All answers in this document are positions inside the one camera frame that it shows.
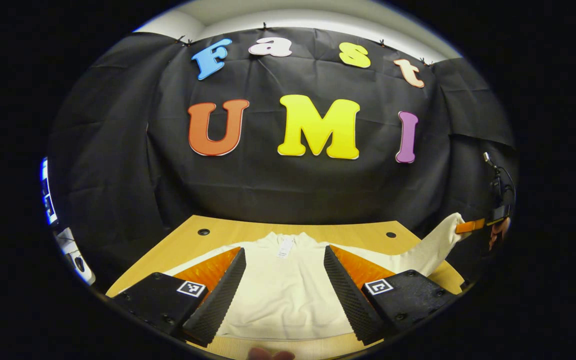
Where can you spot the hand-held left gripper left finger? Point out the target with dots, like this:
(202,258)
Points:
(220,295)

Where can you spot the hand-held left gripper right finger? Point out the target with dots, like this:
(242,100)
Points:
(348,300)

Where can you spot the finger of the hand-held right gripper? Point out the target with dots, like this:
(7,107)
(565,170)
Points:
(470,226)

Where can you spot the lit computer monitor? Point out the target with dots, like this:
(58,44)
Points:
(48,192)

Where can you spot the cream white sweatshirt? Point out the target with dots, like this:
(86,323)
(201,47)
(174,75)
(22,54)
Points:
(288,290)

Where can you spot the white plastic device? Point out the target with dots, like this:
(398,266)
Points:
(75,257)

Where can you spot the black backdrop cloth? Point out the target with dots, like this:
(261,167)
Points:
(268,190)

